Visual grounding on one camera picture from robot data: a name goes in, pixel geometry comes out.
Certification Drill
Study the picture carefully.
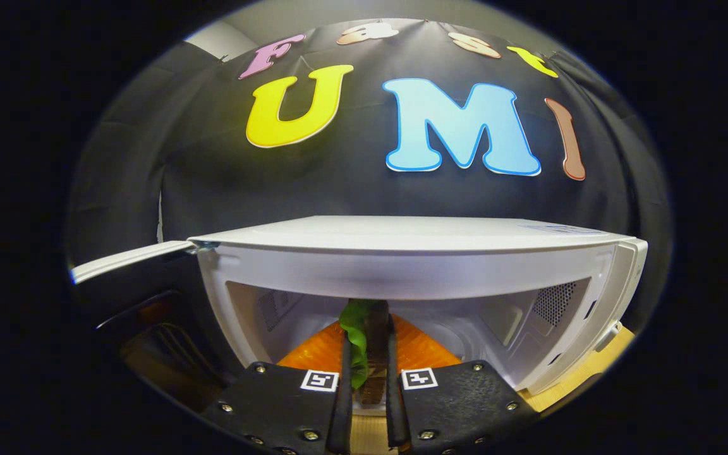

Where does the brown food with green leaf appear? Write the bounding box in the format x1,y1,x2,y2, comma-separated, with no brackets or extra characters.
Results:
339,299,394,408

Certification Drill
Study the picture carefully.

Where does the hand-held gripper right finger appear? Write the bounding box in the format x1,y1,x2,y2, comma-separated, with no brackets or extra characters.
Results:
386,314,540,455

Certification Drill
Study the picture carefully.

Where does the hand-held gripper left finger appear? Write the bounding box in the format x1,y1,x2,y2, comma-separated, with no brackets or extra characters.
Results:
202,320,353,455

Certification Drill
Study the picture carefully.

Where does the white microwave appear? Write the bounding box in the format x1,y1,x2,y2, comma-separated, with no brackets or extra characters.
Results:
70,215,649,415

